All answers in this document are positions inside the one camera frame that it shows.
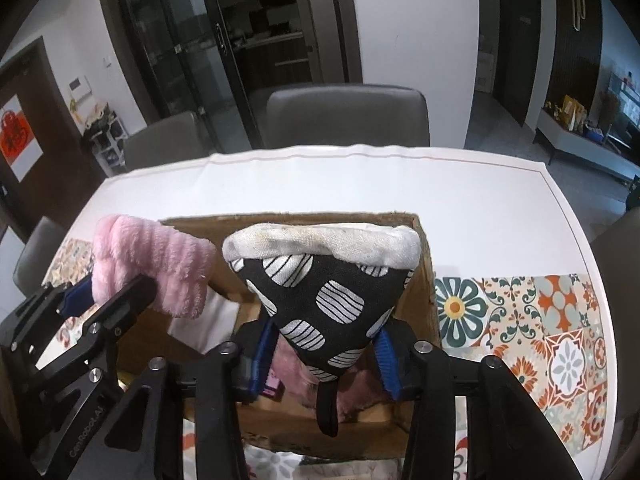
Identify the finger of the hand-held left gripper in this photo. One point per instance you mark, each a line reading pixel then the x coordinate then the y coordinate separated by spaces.
pixel 122 305
pixel 77 297

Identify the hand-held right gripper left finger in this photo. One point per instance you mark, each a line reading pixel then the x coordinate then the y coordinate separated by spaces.
pixel 260 360

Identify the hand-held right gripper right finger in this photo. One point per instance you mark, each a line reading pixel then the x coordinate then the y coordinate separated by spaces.
pixel 387 362

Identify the small purple labelled packet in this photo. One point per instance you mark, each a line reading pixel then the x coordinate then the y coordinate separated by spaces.
pixel 275 391

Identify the mauve plush cloth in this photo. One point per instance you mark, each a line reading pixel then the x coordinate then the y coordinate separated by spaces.
pixel 360 390

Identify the pink plush cloth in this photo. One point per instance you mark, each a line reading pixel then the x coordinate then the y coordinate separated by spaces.
pixel 150 255

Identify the white thin cloth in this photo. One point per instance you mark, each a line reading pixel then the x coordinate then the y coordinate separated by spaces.
pixel 205 325

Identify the black white patterned oven mitt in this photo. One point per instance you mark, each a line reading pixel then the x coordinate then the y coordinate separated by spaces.
pixel 320 300

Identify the brown cardboard box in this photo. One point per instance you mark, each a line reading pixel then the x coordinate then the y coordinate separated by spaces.
pixel 424 270

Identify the grey dining chair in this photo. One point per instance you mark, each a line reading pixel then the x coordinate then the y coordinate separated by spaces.
pixel 617 245
pixel 37 260
pixel 345 115
pixel 165 142

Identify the grey beige towel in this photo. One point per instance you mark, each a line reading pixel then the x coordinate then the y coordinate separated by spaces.
pixel 350 471

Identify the dark brown entrance door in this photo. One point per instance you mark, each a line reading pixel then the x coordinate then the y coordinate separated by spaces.
pixel 55 170

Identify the white storage cart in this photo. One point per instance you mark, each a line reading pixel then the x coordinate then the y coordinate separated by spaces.
pixel 107 147

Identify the red and white door poster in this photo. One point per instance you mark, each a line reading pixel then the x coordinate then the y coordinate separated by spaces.
pixel 17 140

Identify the floral printed table cover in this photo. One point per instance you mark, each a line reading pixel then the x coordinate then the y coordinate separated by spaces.
pixel 500 210

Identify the dark framed glass sliding door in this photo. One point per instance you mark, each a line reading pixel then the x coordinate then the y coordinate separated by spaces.
pixel 200 35

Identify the white low cabinet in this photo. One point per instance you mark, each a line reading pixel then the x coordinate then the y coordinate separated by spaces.
pixel 575 145

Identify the white stacked boxes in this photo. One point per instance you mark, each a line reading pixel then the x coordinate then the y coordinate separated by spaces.
pixel 484 72

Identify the yellow snack packets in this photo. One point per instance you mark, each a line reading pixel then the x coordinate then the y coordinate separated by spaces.
pixel 573 112

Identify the dark interior door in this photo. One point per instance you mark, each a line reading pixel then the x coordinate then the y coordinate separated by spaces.
pixel 520 45

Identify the white wall intercom panel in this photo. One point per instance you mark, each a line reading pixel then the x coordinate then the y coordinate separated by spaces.
pixel 80 88

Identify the dark wooden wall panel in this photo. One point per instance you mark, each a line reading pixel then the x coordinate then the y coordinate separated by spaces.
pixel 560 60

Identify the gold loop wall ornament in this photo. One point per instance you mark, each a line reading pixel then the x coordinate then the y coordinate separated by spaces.
pixel 579 7

